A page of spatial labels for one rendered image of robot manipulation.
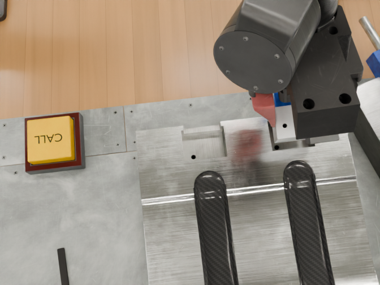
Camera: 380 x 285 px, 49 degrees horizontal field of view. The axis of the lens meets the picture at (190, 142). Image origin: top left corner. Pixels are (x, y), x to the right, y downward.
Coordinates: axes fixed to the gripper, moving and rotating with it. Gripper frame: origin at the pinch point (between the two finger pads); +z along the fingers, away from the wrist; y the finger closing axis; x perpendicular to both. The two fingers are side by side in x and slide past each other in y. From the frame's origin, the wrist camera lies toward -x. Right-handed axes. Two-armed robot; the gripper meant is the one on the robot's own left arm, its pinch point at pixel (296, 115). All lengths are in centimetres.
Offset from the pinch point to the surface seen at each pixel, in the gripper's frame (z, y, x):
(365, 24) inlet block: 4.8, 12.8, 17.7
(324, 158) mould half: 7.2, 3.2, -1.7
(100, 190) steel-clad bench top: 11.6, -26.9, 0.2
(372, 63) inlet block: 7.1, 12.8, 12.4
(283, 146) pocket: 8.2, -1.2, 1.5
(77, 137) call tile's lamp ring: 6.7, -29.1, 6.5
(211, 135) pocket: 6.3, -10.1, 3.2
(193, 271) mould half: 9.5, -13.8, -13.1
